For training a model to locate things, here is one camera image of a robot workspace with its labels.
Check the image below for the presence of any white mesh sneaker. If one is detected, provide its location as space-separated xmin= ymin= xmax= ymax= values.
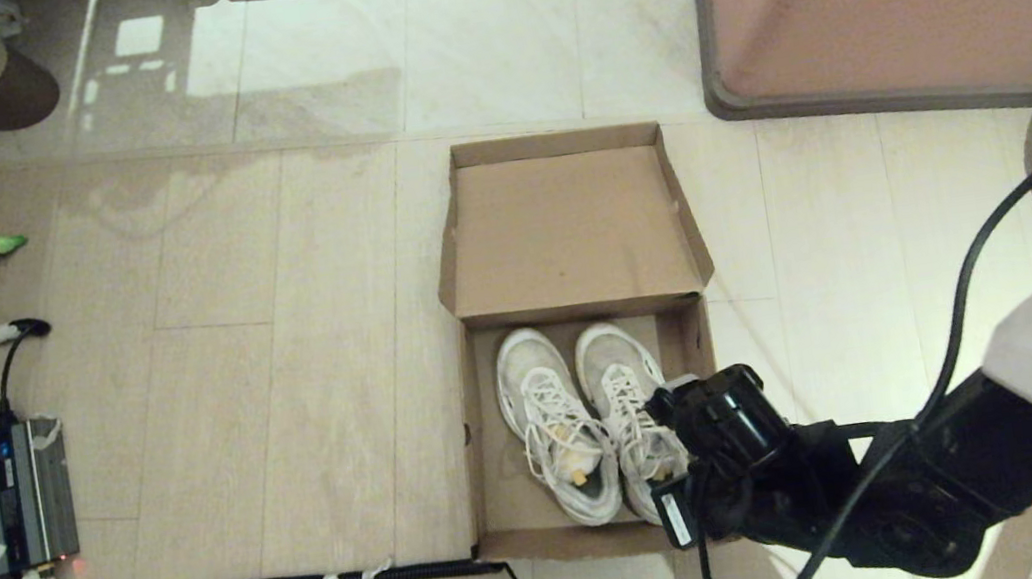
xmin=570 ymin=312 xmax=706 ymax=534

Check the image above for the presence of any white sneaker with yellow tag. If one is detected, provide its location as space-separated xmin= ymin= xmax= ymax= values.
xmin=489 ymin=318 xmax=630 ymax=539

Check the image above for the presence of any brown cardboard shoe box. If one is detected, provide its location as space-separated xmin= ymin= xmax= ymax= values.
xmin=418 ymin=111 xmax=754 ymax=579

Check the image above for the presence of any grey metal power inverter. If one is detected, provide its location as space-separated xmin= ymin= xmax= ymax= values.
xmin=0 ymin=414 xmax=83 ymax=577

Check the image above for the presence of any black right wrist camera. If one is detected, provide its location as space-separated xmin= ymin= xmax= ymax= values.
xmin=649 ymin=471 xmax=710 ymax=553

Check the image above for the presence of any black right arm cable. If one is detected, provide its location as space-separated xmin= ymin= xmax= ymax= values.
xmin=644 ymin=116 xmax=1032 ymax=579

